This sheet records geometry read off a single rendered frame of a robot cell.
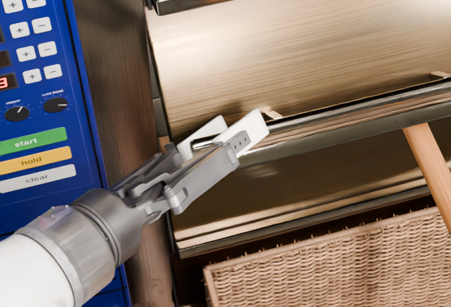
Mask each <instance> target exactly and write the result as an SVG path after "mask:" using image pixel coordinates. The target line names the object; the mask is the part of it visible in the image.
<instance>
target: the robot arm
mask: <svg viewBox="0 0 451 307"><path fill-rule="evenodd" d="M220 132H222V133H221V134H220V135H219V136H217V137H215V138H214V139H213V140H212V143H213V145H212V146H210V147H209V148H207V149H205V150H204V151H202V152H200V153H198V154H195V152H193V150H192V148H191V142H192V139H196V138H200V137H204V136H209V135H212V134H217V133H220ZM268 134H269V131H268V128H267V127H266V124H265V122H264V120H263V118H262V116H261V113H260V111H259V109H254V110H252V111H251V112H250V113H249V114H247V115H246V116H244V117H243V118H242V119H240V120H239V121H237V122H236V123H235V124H233V125H232V126H230V127H229V128H228V127H227V126H226V123H225V122H224V119H223V117H222V116H217V117H216V118H214V119H213V120H212V121H210V122H209V123H207V124H206V125H204V126H203V127H202V128H200V129H199V130H198V131H196V132H195V133H193V134H192V135H190V136H189V137H188V138H186V139H185V140H184V141H182V142H181V143H180V144H178V145H177V148H178V150H177V149H176V147H175V145H174V143H173V142H169V143H168V144H165V145H164V147H165V149H166V153H165V154H164V155H163V154H162V153H156V154H155V155H154V156H153V157H152V158H150V159H148V160H147V161H146V162H145V163H143V164H142V165H140V166H139V167H138V168H137V169H135V170H133V171H132V172H131V173H129V174H128V175H126V176H125V177H124V178H123V179H121V180H120V181H118V182H117V183H116V184H114V185H113V186H111V187H110V188H109V189H101V188H94V189H91V190H89V191H88V192H86V193H85V194H83V195H82V196H81V197H79V198H78V199H76V200H75V201H74V202H72V203H71V204H69V205H66V206H56V207H54V206H52V207H51V209H49V210H48V211H47V212H45V213H44V214H42V215H41V216H38V217H37V218H36V219H35V220H33V221H31V222H30V223H29V224H27V225H26V226H24V227H22V228H20V229H18V230H17V231H15V232H14V234H13V235H11V236H9V237H8V238H6V239H5V240H3V241H0V307H81V306H82V305H83V304H84V303H85V302H87V301H88V300H89V299H91V298H92V297H93V296H94V295H95V294H97V293H98V292H99V291H101V290H102V289H103V288H104V287H105V286H107V285H108V284H109V283H110V282H111V280H112V279H113V278H114V274H115V269H116V268H118V267H119V266H120V265H121V264H122V263H124V262H125V261H127V260H128V259H129V258H130V257H131V256H132V255H134V254H135V253H136V252H137V251H138V250H139V248H140V245H141V241H142V237H141V233H142V226H143V224H145V226H147V225H149V224H151V223H153V222H155V221H157V220H158V219H159V218H160V217H161V215H162V214H163V213H165V212H166V211H167V210H169V209H171V210H172V212H173V214H174V215H177V214H180V213H182V212H183V211H184V210H185V209H186V208H187V207H188V205H189V204H190V203H191V202H192V201H193V200H195V199H196V198H198V197H199V196H200V195H201V194H203V193H204V192H205V191H207V190H208V189H209V188H210V187H212V186H213V185H215V184H216V183H217V182H218V181H220V180H221V179H223V178H224V177H225V176H226V175H227V174H229V173H230V172H232V171H235V170H236V168H237V167H238V166H239V165H240V162H239V160H238V157H239V156H240V155H242V154H243V153H245V152H246V151H247V150H248V149H249V148H251V147H252V146H254V145H255V144H256V143H257V142H259V141H260V140H262V139H263V138H264V137H265V136H267V135H268Z"/></svg>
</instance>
